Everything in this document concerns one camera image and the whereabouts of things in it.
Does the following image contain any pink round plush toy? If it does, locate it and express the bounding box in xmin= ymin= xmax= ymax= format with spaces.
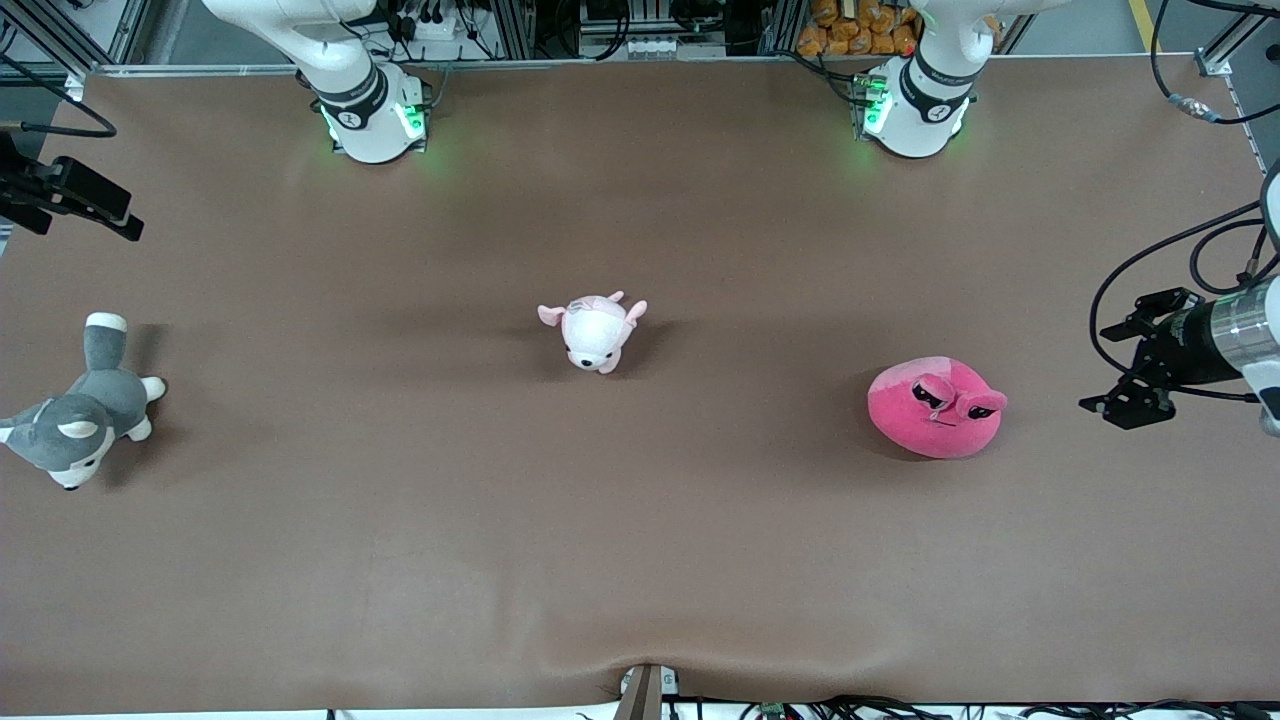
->
xmin=866 ymin=356 xmax=1008 ymax=460

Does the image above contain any grey and white husky plush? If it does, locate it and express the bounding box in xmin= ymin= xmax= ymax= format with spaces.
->
xmin=0 ymin=312 xmax=167 ymax=490

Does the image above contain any white power strip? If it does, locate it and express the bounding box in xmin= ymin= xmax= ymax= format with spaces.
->
xmin=395 ymin=0 xmax=476 ymax=46

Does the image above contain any orange stuffed items pile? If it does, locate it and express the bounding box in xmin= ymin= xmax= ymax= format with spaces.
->
xmin=795 ymin=0 xmax=926 ymax=58

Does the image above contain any brown table cover mat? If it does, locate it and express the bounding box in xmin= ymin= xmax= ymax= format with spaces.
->
xmin=0 ymin=55 xmax=1280 ymax=716

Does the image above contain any white and pink puppy plush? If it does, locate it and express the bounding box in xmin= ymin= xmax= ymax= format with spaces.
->
xmin=537 ymin=291 xmax=648 ymax=375

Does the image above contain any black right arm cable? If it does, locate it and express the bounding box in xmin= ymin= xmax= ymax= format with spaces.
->
xmin=0 ymin=55 xmax=118 ymax=138

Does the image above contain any silver aluminium table rail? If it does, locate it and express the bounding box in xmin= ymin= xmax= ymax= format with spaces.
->
xmin=85 ymin=52 xmax=1231 ymax=77

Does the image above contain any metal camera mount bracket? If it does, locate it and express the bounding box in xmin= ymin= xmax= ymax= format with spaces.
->
xmin=612 ymin=662 xmax=681 ymax=720

